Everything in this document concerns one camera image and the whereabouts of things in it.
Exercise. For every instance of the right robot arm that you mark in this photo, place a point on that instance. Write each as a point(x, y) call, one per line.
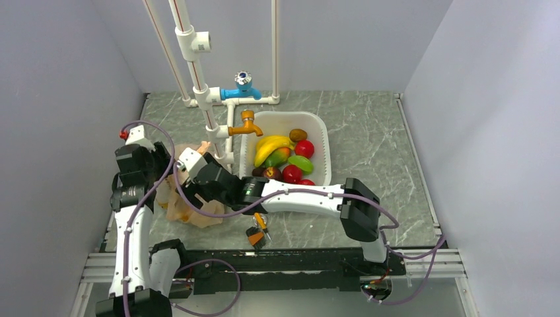
point(352, 203)

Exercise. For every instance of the red fake tomato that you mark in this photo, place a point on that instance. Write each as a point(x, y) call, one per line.
point(306, 182)
point(292, 174)

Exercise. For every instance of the peach plastic bag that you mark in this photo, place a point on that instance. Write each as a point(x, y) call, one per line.
point(175, 207)

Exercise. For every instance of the green orange fake mango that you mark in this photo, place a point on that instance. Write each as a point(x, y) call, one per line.
point(278, 157)

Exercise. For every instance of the red fake tomato centre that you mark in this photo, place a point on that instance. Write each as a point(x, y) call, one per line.
point(292, 174)

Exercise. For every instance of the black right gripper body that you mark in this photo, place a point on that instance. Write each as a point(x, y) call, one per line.
point(190, 189)

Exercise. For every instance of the brown fake kiwi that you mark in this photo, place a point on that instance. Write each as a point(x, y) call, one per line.
point(297, 135)

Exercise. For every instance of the dark purple fake mangosteen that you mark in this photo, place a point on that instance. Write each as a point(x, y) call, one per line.
point(272, 173)

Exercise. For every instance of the red fake tomato front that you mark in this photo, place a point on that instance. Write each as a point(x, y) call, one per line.
point(306, 182)

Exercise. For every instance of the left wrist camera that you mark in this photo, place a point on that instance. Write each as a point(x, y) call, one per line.
point(137, 136)

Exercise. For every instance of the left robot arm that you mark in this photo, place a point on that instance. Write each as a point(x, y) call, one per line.
point(138, 288)

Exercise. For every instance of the yellow fake banana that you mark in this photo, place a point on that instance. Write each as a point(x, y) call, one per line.
point(269, 144)

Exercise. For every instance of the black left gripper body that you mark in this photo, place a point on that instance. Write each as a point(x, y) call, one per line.
point(156, 161)

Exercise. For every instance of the white plastic basin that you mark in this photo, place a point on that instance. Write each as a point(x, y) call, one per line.
point(281, 123)

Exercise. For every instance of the blue faucet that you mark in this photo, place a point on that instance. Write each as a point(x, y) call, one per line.
point(244, 88)

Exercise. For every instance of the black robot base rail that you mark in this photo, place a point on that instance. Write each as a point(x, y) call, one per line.
point(213, 271)

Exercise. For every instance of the red fake apple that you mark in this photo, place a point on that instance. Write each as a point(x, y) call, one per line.
point(304, 148)

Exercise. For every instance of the orange black brush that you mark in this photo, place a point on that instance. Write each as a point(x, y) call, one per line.
point(256, 238)

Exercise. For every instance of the green fake lime slice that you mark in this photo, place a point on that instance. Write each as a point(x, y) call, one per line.
point(302, 163)

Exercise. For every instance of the orange faucet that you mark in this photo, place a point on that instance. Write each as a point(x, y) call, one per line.
point(248, 126)

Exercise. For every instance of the white PVC pipe frame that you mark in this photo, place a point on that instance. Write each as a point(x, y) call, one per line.
point(218, 114)

